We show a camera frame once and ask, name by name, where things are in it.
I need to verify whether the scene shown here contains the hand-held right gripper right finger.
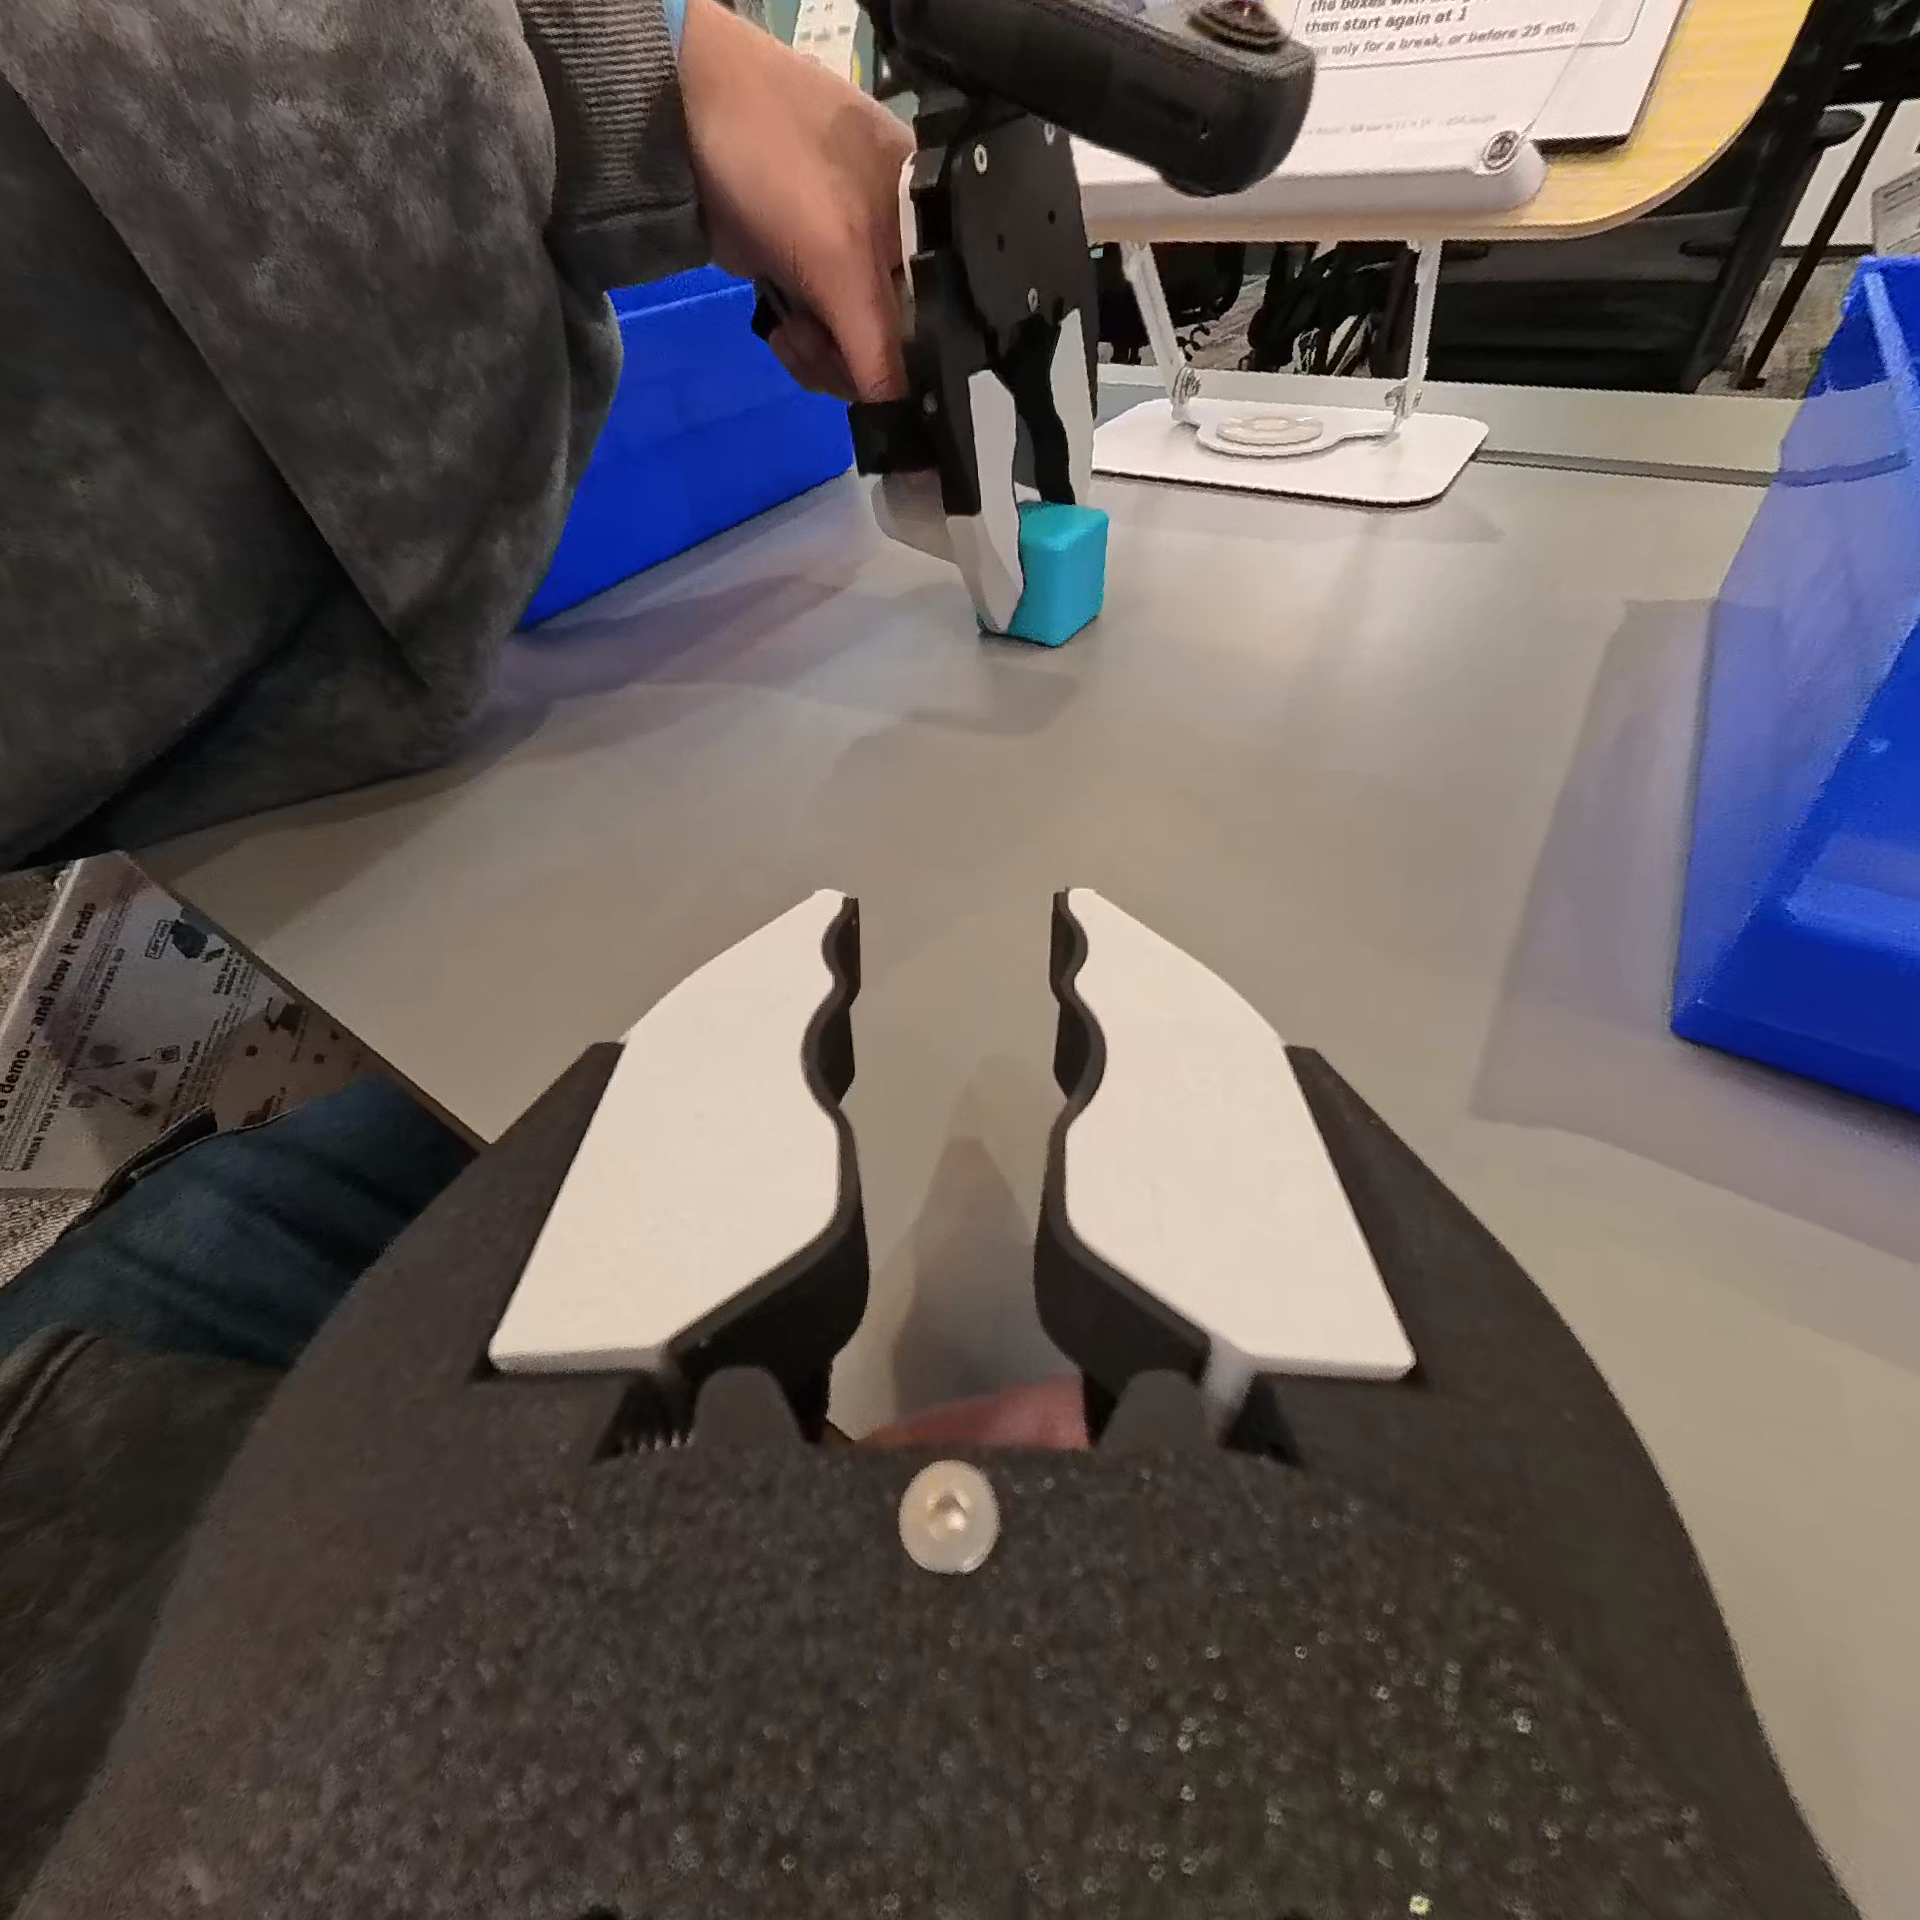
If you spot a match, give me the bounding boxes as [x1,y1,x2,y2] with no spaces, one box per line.
[1036,884,1418,1447]

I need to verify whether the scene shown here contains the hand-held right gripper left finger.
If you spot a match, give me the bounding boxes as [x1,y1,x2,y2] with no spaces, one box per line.
[487,887,876,1443]

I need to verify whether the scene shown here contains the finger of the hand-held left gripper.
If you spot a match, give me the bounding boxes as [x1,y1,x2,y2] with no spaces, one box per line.
[959,367,1041,638]
[1021,306,1101,510]

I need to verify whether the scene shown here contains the cyan cube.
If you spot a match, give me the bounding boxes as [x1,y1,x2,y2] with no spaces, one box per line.
[981,502,1111,649]

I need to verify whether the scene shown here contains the blue plastic bin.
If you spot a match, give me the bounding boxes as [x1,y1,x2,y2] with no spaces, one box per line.
[519,266,858,632]
[1670,255,1920,1116]

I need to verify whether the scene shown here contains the person's left forearm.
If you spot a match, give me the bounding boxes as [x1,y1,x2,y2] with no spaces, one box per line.
[0,0,708,871]

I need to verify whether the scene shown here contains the grey desk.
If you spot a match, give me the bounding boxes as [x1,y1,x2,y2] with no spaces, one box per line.
[134,359,1920,1920]

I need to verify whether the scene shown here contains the person's left hand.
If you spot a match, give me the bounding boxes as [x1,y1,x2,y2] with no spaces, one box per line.
[683,0,918,406]

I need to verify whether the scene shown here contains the wooden document stand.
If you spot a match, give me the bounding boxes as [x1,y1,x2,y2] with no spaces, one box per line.
[1074,0,1824,510]

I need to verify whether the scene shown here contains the person's blue jeans leg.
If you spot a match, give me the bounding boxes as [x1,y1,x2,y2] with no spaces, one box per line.
[0,1081,482,1367]

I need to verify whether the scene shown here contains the printed instruction sheet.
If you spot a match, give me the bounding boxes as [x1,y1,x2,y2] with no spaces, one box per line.
[1292,0,1690,143]

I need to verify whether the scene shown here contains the printed instruction poster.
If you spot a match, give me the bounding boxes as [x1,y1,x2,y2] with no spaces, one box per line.
[0,852,384,1194]

